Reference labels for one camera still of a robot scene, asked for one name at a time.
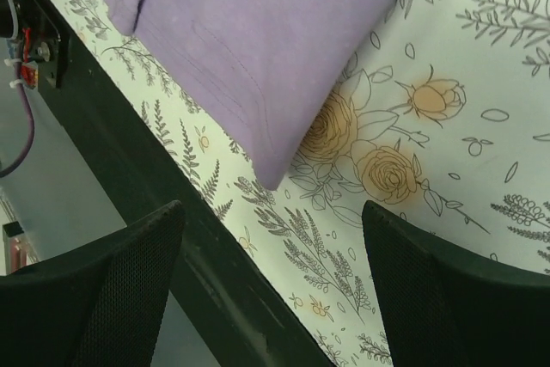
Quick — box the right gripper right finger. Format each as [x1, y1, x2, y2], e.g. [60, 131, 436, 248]
[362, 201, 549, 366]

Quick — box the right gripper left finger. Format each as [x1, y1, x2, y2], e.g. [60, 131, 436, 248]
[1, 201, 185, 366]

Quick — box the purple t shirt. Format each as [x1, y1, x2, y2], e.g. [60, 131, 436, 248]
[104, 0, 391, 190]

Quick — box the floral table cloth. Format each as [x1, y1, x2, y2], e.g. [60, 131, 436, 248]
[54, 0, 549, 366]

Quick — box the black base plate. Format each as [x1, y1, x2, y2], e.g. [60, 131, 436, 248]
[0, 0, 340, 367]

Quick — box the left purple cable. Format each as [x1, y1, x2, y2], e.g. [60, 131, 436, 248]
[0, 78, 35, 179]

